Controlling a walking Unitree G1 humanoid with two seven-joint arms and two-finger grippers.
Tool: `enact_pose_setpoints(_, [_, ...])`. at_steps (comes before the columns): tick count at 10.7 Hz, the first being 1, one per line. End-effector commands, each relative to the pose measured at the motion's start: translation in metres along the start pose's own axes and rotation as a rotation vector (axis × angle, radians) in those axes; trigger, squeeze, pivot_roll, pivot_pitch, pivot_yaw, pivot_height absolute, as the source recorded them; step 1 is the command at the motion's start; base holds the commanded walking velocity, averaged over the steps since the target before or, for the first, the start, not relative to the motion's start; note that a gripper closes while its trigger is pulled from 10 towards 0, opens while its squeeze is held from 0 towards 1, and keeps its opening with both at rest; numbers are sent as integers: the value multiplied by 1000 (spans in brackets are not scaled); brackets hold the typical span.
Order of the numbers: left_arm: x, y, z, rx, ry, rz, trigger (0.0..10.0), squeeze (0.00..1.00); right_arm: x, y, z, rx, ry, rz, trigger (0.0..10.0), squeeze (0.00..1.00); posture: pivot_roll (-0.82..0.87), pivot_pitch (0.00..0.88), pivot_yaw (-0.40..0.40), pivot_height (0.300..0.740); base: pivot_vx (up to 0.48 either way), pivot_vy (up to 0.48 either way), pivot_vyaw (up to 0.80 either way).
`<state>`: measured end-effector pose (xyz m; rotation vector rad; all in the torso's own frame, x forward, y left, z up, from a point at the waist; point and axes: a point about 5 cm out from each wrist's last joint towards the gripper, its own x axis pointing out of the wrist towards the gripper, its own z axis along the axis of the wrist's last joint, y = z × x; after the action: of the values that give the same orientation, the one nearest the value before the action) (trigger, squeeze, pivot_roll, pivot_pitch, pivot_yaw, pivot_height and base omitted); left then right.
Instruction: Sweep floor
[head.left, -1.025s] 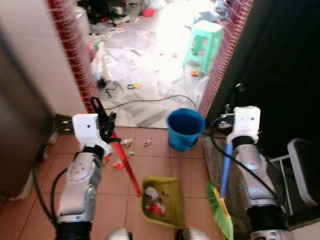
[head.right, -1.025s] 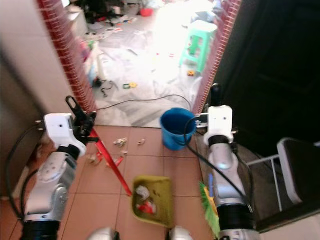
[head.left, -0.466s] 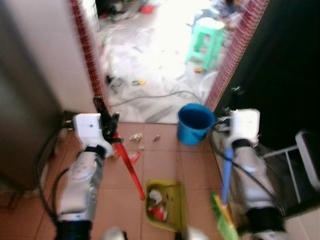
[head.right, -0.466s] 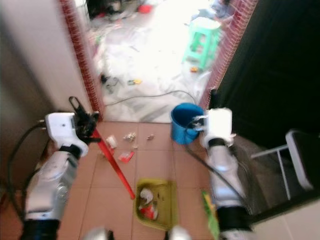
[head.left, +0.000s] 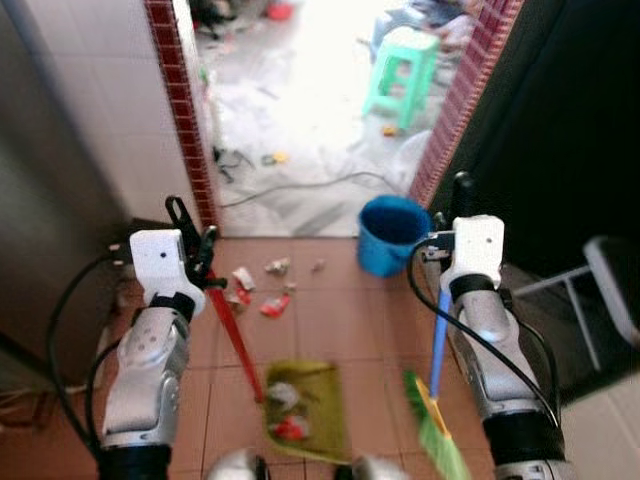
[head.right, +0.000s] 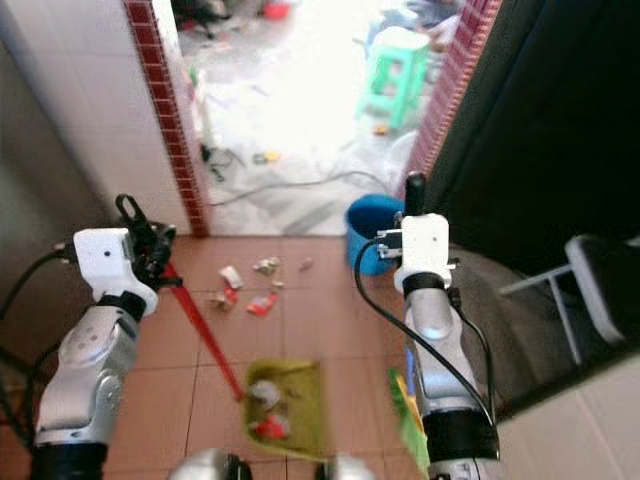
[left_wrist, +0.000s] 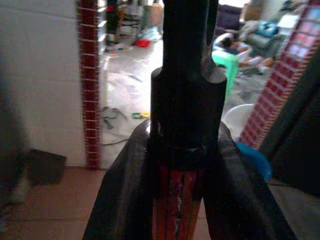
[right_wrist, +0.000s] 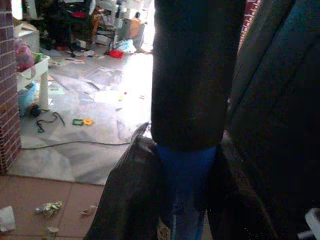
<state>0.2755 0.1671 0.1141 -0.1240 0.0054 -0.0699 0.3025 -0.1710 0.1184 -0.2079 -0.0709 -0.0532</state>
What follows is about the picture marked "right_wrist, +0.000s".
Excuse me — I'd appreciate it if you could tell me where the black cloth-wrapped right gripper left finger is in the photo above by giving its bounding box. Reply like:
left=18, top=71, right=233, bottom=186
left=84, top=122, right=174, bottom=240

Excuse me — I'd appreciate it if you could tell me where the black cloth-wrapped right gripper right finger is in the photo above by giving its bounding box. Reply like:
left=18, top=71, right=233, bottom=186
left=205, top=131, right=279, bottom=240

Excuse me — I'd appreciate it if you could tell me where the blue broom handle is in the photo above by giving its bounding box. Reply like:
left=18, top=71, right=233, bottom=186
left=150, top=0, right=248, bottom=240

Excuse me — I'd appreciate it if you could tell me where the small crumpled paper ball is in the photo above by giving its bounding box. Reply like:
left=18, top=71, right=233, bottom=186
left=79, top=205, right=98, bottom=217

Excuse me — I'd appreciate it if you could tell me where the crumpled silver foil wrapper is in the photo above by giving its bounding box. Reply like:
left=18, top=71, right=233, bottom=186
left=34, top=200, right=64, bottom=218

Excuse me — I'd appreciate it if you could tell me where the white plastic object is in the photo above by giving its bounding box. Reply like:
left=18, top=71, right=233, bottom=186
left=296, top=207, right=320, bottom=240

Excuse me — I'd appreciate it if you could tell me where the crumpled grey paper piece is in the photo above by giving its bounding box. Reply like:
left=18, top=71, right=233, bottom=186
left=44, top=225, right=60, bottom=239

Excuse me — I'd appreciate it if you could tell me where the dark door panel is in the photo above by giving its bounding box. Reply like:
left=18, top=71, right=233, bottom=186
left=228, top=0, right=320, bottom=240

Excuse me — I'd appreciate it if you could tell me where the dark round tape roll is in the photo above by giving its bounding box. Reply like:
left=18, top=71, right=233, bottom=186
left=29, top=103, right=42, bottom=118

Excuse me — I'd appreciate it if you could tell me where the white paper scrap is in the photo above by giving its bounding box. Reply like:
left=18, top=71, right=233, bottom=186
left=0, top=205, right=17, bottom=233

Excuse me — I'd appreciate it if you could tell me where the white plastic table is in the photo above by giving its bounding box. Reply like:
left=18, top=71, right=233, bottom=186
left=16, top=54, right=51, bottom=111

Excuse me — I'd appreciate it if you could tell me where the light blue plastic container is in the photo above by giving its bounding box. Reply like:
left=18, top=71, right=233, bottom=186
left=18, top=83, right=39, bottom=116

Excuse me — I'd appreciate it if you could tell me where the light blue plastic bag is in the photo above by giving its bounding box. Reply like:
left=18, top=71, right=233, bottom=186
left=115, top=39, right=138, bottom=55

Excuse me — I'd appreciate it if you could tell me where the brown cardboard box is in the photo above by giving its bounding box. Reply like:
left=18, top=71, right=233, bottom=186
left=124, top=17, right=146, bottom=42

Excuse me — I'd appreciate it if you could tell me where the white chair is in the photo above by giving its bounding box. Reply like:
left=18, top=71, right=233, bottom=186
left=94, top=0, right=123, bottom=47

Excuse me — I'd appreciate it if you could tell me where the pink plastic bag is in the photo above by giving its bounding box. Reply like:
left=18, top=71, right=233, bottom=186
left=14, top=38, right=35, bottom=73

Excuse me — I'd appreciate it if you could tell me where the black chair with clothes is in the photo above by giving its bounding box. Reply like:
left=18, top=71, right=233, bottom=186
left=41, top=0, right=94, bottom=52

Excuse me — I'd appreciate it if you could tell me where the white cardboard box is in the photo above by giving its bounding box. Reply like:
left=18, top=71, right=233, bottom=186
left=12, top=21, right=41, bottom=54

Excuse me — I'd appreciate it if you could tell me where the long black floor cable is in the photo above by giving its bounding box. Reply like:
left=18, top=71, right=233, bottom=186
left=21, top=140, right=132, bottom=151

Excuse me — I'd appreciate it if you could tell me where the short black cord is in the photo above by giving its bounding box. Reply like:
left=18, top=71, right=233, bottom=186
left=35, top=111, right=67, bottom=134

